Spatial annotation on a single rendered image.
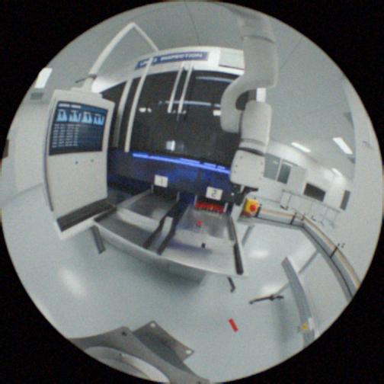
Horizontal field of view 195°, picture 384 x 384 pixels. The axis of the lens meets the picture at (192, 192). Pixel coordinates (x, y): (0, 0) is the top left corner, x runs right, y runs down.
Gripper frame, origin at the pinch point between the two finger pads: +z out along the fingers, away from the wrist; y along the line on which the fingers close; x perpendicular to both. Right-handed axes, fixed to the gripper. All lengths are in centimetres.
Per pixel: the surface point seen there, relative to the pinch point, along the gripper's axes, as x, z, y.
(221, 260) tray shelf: 6.5, 22.3, -0.6
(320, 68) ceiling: -44, -185, -110
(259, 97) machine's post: -28, -55, -8
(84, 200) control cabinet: 0, 26, 89
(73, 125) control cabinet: 7, -23, 89
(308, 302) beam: 20, 56, -85
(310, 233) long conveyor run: -27, 21, -82
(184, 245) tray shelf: 3.3, 22.2, 14.1
